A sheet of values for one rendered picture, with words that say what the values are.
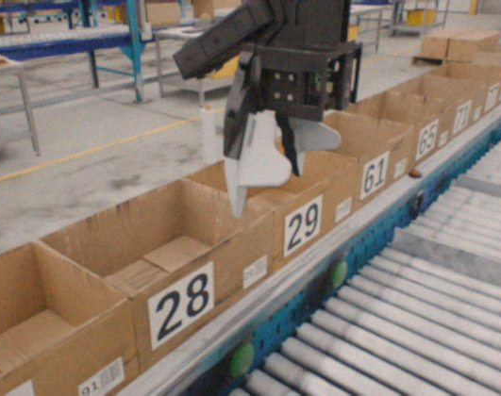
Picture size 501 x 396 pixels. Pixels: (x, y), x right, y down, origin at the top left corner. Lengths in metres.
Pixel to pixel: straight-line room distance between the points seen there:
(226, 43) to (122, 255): 0.82
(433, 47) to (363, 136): 6.80
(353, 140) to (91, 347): 1.27
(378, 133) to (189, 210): 0.79
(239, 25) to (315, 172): 1.06
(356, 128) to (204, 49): 1.39
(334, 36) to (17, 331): 0.86
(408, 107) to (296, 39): 1.74
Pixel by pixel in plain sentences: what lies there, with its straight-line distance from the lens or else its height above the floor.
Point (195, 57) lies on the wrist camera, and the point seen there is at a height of 1.46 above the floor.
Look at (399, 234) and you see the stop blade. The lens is 1.56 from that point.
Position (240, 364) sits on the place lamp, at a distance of 1.02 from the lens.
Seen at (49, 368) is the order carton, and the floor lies 1.02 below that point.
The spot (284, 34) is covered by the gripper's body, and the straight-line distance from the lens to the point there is 0.42.
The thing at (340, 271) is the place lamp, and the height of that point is 0.83.
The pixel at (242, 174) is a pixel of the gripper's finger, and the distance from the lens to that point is 0.41.
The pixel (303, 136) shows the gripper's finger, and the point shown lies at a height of 1.38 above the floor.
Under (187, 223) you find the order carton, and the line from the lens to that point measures 1.28.
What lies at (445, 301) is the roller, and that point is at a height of 0.75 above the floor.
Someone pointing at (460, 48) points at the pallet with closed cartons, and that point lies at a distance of 8.44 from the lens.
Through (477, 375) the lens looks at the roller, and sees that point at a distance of 1.22.
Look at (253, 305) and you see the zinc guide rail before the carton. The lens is 1.05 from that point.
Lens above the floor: 1.54
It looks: 26 degrees down
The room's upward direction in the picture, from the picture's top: straight up
